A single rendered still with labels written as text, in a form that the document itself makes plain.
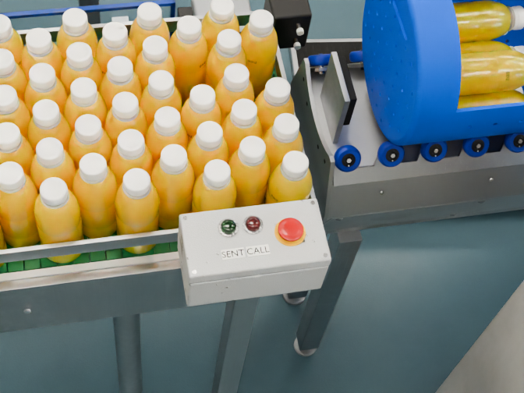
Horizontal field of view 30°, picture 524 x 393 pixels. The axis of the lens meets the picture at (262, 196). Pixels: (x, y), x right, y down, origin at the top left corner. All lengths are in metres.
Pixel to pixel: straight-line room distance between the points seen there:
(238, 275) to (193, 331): 1.14
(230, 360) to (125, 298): 0.24
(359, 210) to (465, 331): 0.96
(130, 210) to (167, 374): 1.05
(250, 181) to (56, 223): 0.30
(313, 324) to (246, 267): 0.97
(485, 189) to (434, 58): 0.39
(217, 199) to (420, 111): 0.33
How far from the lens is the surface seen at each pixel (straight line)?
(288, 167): 1.45
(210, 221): 1.37
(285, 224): 1.36
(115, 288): 1.59
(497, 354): 1.76
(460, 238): 2.72
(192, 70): 1.63
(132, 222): 1.47
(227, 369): 1.80
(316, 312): 2.23
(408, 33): 1.48
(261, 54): 1.63
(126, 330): 1.78
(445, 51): 1.46
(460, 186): 1.74
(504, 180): 1.77
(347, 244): 1.93
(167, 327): 2.48
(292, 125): 1.49
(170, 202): 1.50
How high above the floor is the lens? 2.30
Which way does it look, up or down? 60 degrees down
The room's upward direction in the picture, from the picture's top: 11 degrees clockwise
